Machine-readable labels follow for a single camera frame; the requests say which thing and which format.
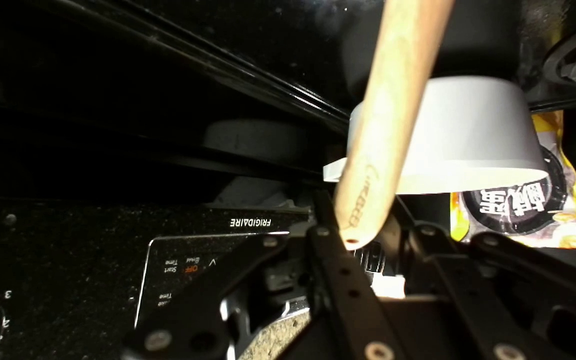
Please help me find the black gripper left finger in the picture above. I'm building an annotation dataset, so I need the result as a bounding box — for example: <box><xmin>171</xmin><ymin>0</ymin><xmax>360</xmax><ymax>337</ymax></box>
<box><xmin>119</xmin><ymin>194</ymin><xmax>401</xmax><ymax>360</ymax></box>

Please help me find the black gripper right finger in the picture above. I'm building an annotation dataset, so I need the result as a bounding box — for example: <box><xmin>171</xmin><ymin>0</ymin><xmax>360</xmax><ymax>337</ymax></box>
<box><xmin>384</xmin><ymin>203</ymin><xmax>576</xmax><ymax>360</ymax></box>

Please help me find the wooden spoon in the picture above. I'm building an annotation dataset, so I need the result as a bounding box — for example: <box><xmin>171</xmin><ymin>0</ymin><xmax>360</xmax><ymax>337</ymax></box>
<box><xmin>333</xmin><ymin>0</ymin><xmax>454</xmax><ymax>249</ymax></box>

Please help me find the black electric stove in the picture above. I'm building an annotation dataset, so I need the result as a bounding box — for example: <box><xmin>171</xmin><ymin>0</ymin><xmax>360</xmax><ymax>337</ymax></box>
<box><xmin>0</xmin><ymin>0</ymin><xmax>576</xmax><ymax>360</ymax></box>

